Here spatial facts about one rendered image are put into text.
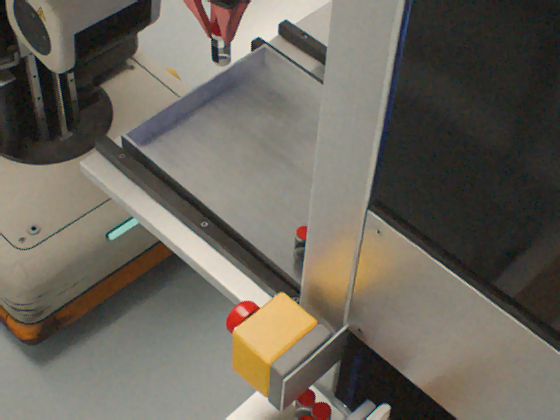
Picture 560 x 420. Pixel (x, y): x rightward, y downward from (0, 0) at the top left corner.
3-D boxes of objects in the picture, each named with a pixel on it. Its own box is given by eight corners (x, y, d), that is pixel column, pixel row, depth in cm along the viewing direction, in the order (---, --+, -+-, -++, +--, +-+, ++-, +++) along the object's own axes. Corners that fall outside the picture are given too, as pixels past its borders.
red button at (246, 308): (274, 332, 108) (275, 311, 105) (246, 355, 106) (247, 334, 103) (248, 310, 110) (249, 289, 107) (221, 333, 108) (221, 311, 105)
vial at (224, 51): (235, 61, 117) (234, 30, 114) (221, 70, 116) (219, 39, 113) (222, 52, 119) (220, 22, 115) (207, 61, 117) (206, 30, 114)
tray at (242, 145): (448, 195, 134) (453, 177, 131) (308, 310, 122) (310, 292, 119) (264, 62, 148) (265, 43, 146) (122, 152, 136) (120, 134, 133)
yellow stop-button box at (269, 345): (328, 370, 107) (334, 332, 102) (279, 413, 104) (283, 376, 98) (276, 325, 111) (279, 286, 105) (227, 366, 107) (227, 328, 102)
